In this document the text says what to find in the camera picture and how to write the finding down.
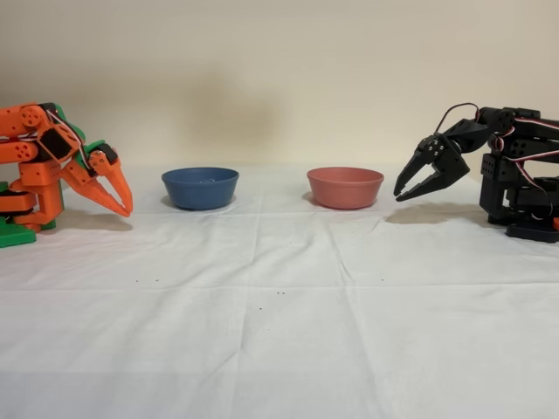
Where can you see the orange green robot arm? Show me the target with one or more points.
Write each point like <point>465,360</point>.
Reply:
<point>17,122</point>

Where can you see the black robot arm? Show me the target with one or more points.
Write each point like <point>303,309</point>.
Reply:
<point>524,148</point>

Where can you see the green arm base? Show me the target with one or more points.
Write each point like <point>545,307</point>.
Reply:
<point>17,238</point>

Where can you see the white tablecloth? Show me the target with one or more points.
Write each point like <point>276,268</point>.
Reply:
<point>305,327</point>

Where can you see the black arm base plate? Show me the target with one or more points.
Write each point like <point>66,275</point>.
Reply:
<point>533,232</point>

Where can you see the red bowl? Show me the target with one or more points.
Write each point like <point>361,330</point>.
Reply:
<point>345,192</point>

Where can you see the blue bowl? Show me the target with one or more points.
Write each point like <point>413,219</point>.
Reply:
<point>201,194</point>

